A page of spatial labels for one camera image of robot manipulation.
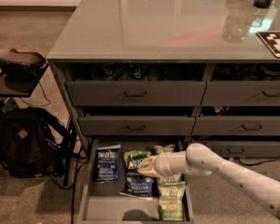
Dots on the open bottom left drawer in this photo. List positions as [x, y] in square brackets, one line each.
[103, 203]

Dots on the rear green Kettle chip bag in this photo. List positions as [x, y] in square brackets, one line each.
[160, 149]

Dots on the green kettle chip bag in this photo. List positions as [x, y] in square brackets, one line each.
[170, 201]
[169, 179]
[160, 149]

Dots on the checkered marker board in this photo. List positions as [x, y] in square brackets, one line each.
[271, 40]

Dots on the bottom right drawer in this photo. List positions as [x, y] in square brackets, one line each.
[239, 146]

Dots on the top right drawer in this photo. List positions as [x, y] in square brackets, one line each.
[235, 84]

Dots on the blue kettle chip bag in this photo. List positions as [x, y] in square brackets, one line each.
[137, 185]
[106, 168]

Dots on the black backpack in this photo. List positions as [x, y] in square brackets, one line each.
[32, 143]

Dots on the grey cabinet counter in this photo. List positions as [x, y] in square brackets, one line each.
[190, 32]

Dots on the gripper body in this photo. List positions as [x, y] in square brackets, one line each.
[162, 164]

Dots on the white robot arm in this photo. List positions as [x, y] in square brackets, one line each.
[199, 159]

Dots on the middle left drawer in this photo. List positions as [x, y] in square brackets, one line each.
[112, 121]

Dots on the top left drawer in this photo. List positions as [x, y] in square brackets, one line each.
[132, 84]

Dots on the middle right drawer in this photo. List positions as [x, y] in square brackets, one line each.
[239, 121]

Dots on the front green Kettle chip bag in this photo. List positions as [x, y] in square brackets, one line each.
[170, 201]

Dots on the green Dang snack bag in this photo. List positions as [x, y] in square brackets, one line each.
[133, 158]

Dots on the black device on side table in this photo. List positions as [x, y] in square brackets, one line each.
[21, 64]

